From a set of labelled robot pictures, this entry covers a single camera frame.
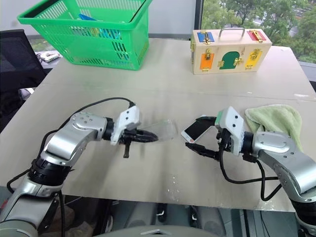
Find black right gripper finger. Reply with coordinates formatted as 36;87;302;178
185;142;221;161
195;116;218;127

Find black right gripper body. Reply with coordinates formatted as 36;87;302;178
215;128;236;159

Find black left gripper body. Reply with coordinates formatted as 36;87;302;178
119;122;139;159

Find white smartphone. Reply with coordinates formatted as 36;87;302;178
181;115;216;144

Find clear plastic bag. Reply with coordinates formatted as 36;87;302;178
140;118;179;143

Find light green towel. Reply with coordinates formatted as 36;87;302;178
244;104;304;152

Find wooden lock box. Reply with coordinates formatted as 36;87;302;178
189;27;273;75

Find grey robot torso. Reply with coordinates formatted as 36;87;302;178
95;223;224;237

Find green plastic shopping basket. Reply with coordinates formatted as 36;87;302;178
16;0;154;72

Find white power strip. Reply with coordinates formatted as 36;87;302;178
36;50;61;63

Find blue packet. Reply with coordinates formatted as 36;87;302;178
78;13;122;40

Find black office chair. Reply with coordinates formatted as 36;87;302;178
0;29;54;134

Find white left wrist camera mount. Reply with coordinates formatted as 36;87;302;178
110;105;141;146

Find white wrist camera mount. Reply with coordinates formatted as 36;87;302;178
110;105;141;146
214;106;245;157

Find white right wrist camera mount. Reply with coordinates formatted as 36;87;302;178
214;106;245;157

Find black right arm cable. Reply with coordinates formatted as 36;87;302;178
218;147;283;202

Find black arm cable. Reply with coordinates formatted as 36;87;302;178
218;147;283;202
39;97;136;158

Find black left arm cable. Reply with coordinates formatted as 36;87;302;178
39;97;136;158

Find dark window frame post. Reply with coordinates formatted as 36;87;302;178
194;0;205;32

